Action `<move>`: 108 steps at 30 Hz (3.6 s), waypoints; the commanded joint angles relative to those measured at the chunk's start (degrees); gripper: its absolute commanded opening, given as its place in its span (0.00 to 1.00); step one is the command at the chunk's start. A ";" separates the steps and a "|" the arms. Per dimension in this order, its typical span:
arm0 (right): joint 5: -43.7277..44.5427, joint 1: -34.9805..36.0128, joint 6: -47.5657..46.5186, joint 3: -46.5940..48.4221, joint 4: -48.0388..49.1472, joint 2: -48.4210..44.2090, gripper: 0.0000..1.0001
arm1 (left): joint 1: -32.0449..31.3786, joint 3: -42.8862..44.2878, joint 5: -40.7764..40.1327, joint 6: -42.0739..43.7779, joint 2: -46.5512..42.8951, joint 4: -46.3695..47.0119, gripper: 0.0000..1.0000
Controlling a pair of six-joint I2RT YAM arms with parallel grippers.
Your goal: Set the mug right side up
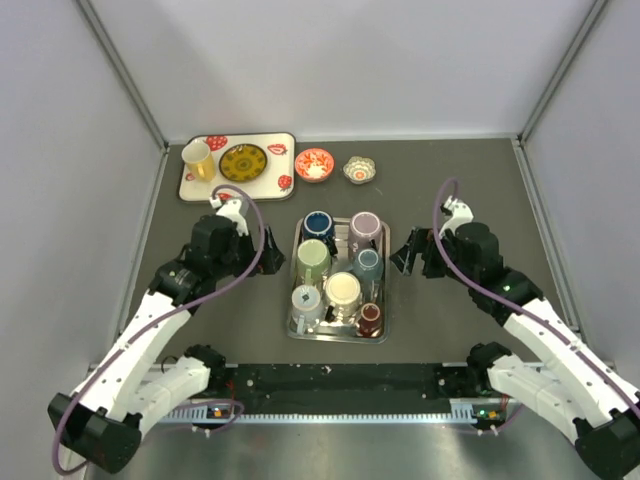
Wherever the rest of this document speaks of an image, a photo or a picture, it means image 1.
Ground pale blue footed mug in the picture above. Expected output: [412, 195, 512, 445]
[291, 285, 325, 335]

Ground lilac mug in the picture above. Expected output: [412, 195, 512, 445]
[348, 211, 383, 255]

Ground small flower shaped bowl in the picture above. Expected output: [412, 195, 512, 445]
[342, 156, 376, 185]

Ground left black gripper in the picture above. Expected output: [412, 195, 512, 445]
[212, 224, 285, 281]

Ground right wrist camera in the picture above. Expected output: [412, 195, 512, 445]
[439, 196, 474, 238]

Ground red patterned bowl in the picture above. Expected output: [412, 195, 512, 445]
[294, 148, 335, 183]

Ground grey blue mug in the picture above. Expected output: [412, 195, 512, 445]
[352, 248, 384, 285]

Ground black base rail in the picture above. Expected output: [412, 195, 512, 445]
[195, 363, 500, 412]

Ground dark red brown mug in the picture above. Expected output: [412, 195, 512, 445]
[357, 302, 383, 338]

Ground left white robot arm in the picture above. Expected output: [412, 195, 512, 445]
[47, 211, 284, 476]

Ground cream speckled mug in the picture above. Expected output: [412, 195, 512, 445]
[324, 272, 362, 323]

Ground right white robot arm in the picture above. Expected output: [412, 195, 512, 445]
[390, 222, 639, 479]

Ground dark blue mug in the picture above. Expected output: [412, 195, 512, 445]
[302, 210, 335, 242]

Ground yellow patterned plate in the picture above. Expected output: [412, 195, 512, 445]
[219, 143, 268, 183]

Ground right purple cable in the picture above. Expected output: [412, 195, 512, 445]
[432, 177, 640, 419]

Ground purple cable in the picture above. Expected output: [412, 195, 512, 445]
[51, 184, 266, 476]
[432, 177, 640, 419]

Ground grey cable duct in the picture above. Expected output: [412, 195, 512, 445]
[160, 398, 506, 428]

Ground yellow mug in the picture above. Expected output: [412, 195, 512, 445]
[181, 140, 215, 182]

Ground metal tray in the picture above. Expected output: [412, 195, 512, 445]
[285, 210, 390, 344]

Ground light green mug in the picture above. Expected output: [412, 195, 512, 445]
[296, 239, 331, 288]

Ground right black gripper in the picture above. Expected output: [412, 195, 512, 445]
[390, 226, 478, 287]

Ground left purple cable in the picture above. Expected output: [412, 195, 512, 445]
[51, 184, 266, 476]

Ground strawberry pattern tray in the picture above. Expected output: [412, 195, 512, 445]
[178, 132, 295, 203]

